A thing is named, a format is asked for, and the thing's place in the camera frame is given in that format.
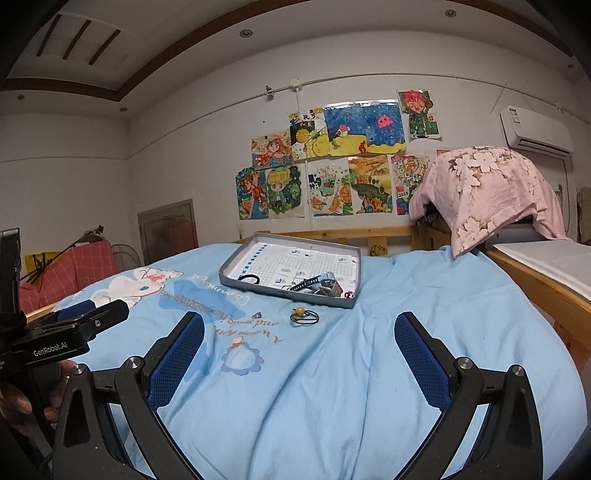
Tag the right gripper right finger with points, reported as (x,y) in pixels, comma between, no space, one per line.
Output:
(509,442)

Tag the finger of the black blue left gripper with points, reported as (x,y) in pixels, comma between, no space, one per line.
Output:
(90,320)

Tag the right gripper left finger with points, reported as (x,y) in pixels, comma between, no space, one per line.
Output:
(87,442)

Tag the beige claw hair clip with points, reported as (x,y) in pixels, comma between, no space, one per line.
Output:
(328,288)

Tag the blue black strap watch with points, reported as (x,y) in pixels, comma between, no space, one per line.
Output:
(315,282)

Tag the person's left hand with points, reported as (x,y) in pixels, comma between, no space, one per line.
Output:
(16,407)

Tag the red plaid cloth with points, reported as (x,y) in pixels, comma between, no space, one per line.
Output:
(74,270)

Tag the white mattress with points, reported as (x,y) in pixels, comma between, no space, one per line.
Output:
(565,261)

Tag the light blue cartoon duvet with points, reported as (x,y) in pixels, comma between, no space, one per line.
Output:
(266,399)

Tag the mermaid character drawing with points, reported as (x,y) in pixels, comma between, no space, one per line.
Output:
(251,195)

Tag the blond character drawing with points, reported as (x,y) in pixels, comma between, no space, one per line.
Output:
(285,192)

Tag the grey cardboard box lid tray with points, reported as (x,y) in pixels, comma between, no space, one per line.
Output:
(270,264)

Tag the anime girl drawing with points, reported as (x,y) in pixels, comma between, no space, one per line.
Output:
(272,150)

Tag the pink floral blanket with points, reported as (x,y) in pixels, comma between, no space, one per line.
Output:
(480,190)

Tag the goldfish drawing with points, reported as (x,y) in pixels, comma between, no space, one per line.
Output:
(330,188)

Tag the yellow moon drawing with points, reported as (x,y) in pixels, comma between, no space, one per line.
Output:
(308,134)

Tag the doodle pattern drawing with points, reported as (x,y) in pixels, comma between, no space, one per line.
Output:
(408,174)

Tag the orange landscape drawing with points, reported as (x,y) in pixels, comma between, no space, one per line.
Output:
(370,179)

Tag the blue sea painting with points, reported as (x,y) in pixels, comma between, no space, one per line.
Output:
(365,128)

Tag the red hair character drawing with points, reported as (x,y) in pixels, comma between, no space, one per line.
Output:
(418,106)

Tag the dark wooden wall hatch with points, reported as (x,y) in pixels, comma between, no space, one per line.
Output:
(167,231)

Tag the wooden bed frame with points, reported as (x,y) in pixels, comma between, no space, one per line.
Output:
(545,295)

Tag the white wall air conditioner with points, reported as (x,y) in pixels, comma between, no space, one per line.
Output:
(534,132)

